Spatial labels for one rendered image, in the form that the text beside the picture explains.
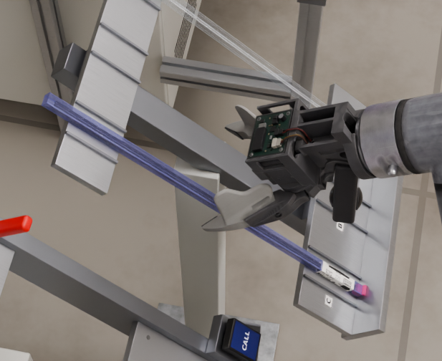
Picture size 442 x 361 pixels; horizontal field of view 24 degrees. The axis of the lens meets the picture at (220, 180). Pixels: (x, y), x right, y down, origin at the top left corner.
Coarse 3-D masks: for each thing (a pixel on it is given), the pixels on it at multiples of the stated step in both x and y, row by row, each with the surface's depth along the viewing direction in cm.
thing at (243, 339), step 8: (240, 328) 125; (248, 328) 126; (240, 336) 125; (248, 336) 126; (256, 336) 127; (232, 344) 123; (240, 344) 124; (248, 344) 125; (256, 344) 127; (248, 352) 125
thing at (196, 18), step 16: (160, 0) 127; (176, 0) 127; (192, 16) 128; (208, 32) 130; (224, 32) 131; (240, 48) 132; (256, 64) 134; (272, 80) 136; (288, 80) 137; (304, 96) 138
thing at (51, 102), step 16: (48, 96) 110; (64, 112) 111; (80, 112) 112; (80, 128) 113; (96, 128) 113; (112, 144) 114; (128, 144) 116; (144, 160) 117; (160, 160) 118; (160, 176) 119; (176, 176) 119; (192, 192) 120; (208, 192) 122; (272, 240) 127; (288, 240) 129; (304, 256) 130
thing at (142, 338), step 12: (132, 324) 120; (144, 324) 120; (132, 336) 119; (144, 336) 120; (156, 336) 121; (132, 348) 118; (144, 348) 119; (156, 348) 121; (168, 348) 122; (180, 348) 123; (132, 360) 118; (144, 360) 119; (156, 360) 120; (168, 360) 122; (180, 360) 123; (192, 360) 124; (204, 360) 126
